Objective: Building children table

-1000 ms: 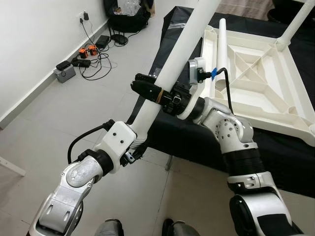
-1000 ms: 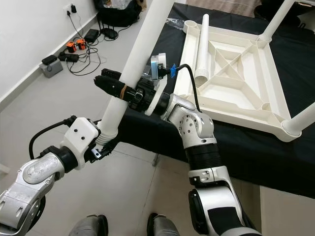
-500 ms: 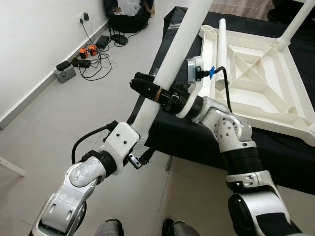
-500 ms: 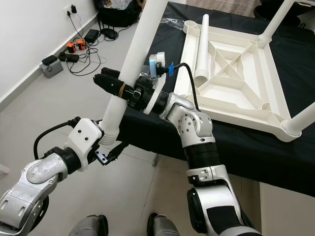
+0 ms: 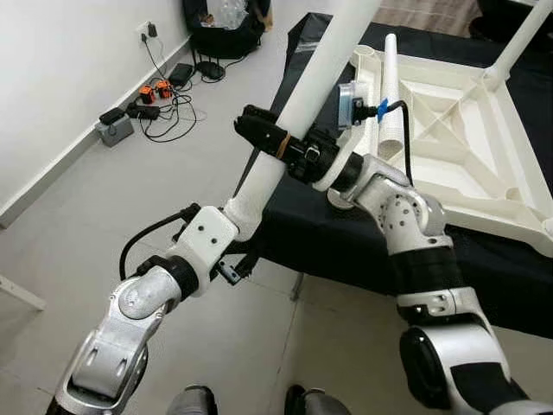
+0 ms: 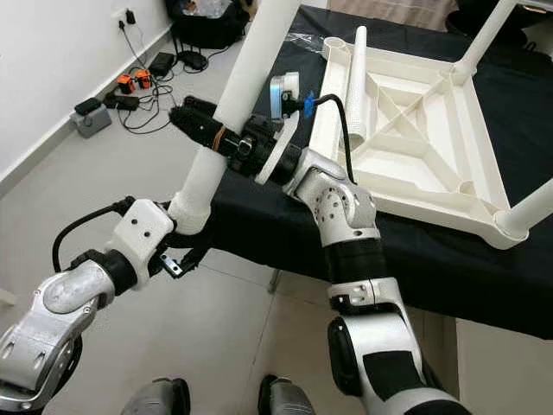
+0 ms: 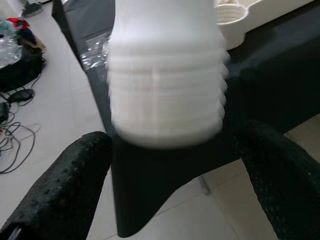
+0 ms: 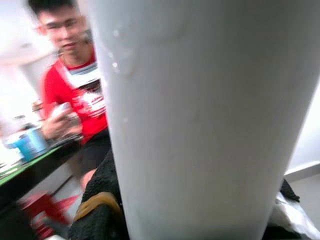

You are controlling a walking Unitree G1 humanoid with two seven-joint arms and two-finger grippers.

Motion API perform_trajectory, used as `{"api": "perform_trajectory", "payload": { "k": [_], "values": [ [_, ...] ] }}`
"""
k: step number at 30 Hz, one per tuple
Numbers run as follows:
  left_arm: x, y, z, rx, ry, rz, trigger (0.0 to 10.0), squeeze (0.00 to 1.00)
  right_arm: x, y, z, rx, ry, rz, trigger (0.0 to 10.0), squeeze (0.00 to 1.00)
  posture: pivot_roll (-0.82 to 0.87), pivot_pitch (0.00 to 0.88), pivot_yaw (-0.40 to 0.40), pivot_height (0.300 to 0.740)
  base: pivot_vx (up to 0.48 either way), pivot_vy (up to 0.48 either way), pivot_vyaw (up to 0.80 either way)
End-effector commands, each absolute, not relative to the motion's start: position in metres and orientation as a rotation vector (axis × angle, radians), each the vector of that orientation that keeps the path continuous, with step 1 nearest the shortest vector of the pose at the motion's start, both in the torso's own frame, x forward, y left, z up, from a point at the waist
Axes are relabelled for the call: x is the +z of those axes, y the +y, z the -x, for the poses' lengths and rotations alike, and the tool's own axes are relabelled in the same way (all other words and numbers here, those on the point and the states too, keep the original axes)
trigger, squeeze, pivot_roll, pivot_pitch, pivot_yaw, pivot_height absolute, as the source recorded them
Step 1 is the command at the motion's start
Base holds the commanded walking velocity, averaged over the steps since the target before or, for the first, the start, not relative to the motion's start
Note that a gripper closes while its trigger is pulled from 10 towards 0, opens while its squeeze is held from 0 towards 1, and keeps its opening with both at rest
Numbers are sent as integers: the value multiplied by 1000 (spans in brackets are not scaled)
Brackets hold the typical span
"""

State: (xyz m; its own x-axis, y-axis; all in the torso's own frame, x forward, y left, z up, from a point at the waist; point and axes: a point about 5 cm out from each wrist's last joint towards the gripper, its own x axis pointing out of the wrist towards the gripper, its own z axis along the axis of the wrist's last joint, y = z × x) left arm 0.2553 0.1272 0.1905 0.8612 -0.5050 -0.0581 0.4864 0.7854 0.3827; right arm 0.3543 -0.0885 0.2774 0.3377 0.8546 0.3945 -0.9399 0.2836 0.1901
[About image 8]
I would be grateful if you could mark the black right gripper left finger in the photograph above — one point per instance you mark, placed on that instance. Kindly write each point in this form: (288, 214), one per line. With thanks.
(100, 180)

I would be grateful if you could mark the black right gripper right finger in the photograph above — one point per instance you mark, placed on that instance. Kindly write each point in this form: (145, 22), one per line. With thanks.
(288, 191)

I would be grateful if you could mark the black desk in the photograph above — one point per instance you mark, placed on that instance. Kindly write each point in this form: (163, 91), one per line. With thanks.
(37, 172)

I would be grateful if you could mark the person in red shirt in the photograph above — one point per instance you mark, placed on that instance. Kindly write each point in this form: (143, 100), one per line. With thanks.
(67, 82)

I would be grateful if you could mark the blue container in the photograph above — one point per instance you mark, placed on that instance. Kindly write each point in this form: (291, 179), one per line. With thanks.
(30, 145)

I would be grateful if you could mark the tan rubber band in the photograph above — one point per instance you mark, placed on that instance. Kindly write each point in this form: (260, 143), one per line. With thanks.
(97, 200)

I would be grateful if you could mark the clear plastic bag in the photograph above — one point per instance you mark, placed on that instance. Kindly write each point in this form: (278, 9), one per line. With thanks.
(292, 220)

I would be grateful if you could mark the red stool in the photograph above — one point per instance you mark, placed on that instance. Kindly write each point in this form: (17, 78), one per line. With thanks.
(47, 212)

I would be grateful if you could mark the white plastic table leg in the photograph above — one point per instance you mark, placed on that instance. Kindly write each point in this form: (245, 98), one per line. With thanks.
(200, 125)

